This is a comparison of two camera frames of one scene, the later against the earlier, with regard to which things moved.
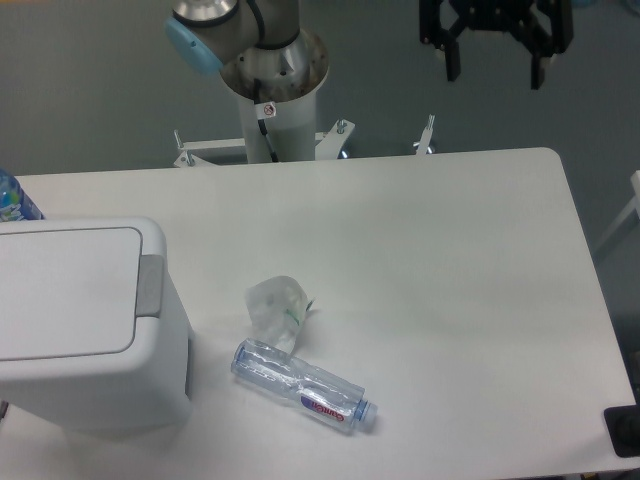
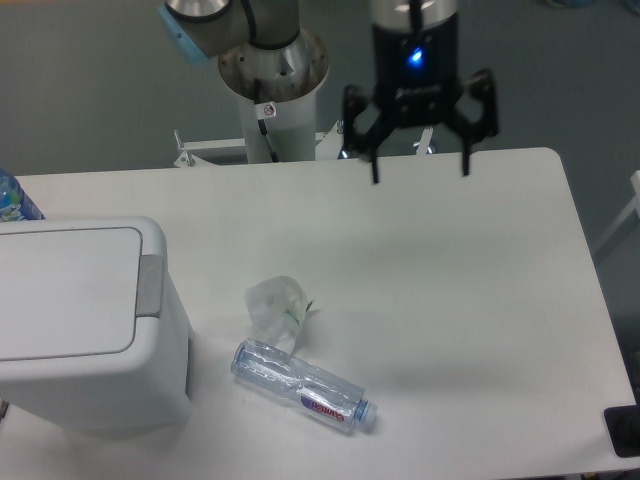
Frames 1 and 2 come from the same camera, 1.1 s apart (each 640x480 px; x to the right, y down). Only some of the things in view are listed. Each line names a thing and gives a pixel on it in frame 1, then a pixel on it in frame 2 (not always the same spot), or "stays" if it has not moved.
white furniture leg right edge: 632,207 stays
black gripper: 501,15 to 415,73
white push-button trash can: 93,338 stays
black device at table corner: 623,425 stays
